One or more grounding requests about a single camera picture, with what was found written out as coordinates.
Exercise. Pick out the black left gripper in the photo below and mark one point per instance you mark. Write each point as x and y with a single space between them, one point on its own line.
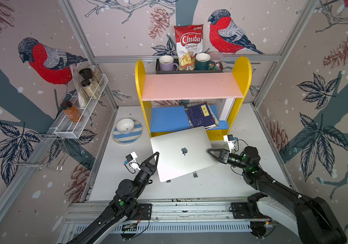
146 169

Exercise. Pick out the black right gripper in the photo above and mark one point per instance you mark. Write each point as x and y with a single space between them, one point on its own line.
224 156

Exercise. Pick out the silver laptop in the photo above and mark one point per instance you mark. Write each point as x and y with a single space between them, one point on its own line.
182 152

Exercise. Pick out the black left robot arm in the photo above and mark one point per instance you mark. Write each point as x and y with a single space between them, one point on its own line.
124 205

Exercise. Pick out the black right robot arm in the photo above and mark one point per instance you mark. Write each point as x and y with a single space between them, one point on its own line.
311 219

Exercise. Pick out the folding metal laptop stand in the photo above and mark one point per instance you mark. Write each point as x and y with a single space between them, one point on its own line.
194 175

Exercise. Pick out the black lid spice jar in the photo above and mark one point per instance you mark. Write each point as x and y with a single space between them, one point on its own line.
88 77

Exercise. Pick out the blue striped plate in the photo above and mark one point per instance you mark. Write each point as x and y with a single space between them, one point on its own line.
128 138

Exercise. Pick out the navy blue book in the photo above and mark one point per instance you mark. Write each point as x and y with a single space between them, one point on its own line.
200 115

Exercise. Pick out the white bowl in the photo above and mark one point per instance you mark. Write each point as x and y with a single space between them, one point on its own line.
125 126

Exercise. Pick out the grey white book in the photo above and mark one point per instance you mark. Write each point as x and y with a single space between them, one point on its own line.
224 108

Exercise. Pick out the yellow pink blue shelf unit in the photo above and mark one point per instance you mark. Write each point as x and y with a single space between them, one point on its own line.
190 86

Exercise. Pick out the orange spice jar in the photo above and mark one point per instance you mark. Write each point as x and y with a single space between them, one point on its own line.
71 111

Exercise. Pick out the green mug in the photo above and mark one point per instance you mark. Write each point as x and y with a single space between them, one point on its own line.
202 62

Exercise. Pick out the beige spice jar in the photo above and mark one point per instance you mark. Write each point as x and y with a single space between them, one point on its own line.
89 89

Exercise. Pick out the black tray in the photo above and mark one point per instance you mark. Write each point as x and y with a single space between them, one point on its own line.
159 71

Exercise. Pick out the pink lidded jar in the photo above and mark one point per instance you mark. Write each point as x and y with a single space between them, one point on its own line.
216 60

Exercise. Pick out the purple mug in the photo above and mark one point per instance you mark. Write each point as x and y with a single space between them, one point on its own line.
167 63

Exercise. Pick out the clear spice jar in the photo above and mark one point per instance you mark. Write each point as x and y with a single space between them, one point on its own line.
96 74

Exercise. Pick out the red chuba chips bag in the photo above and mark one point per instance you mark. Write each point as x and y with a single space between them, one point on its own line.
189 43

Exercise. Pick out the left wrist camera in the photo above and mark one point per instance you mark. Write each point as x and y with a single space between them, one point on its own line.
131 162

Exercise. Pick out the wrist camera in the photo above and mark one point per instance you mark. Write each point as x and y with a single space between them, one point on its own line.
131 162
230 141

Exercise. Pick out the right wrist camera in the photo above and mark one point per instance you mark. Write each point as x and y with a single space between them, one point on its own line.
230 141

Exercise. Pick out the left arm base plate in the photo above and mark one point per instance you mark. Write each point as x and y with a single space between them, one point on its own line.
144 212

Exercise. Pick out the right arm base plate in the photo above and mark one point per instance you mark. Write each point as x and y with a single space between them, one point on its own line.
246 210

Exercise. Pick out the white wire spice rack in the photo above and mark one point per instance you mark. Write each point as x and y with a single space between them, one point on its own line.
73 128

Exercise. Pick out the wire hook rack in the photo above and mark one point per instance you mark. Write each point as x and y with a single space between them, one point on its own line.
51 154

